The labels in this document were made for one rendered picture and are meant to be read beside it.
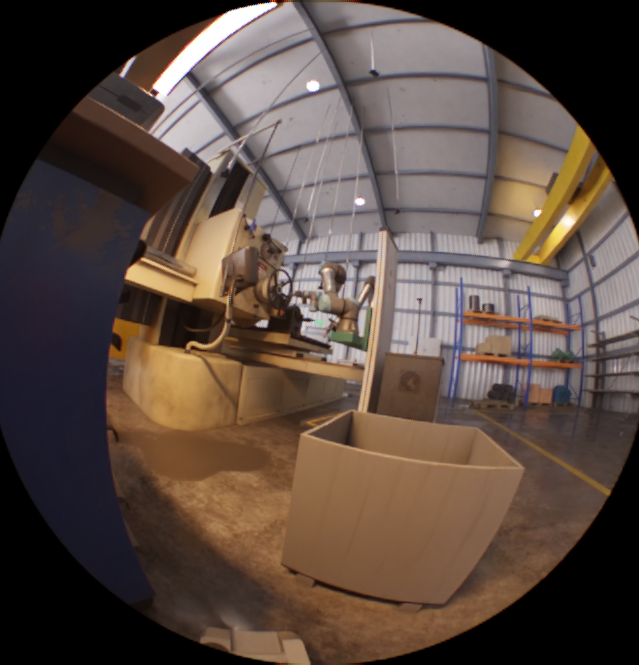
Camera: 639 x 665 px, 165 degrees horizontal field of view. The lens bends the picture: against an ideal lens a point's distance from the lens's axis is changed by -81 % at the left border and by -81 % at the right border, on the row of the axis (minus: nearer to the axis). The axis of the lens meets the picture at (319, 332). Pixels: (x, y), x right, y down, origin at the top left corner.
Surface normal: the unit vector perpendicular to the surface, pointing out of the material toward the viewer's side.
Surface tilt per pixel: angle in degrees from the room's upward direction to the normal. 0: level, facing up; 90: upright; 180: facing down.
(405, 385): 90
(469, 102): 169
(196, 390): 90
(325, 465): 90
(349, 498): 90
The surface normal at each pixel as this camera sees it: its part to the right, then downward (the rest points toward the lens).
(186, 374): 0.57, -0.01
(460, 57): -0.23, 0.93
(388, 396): -0.54, -0.19
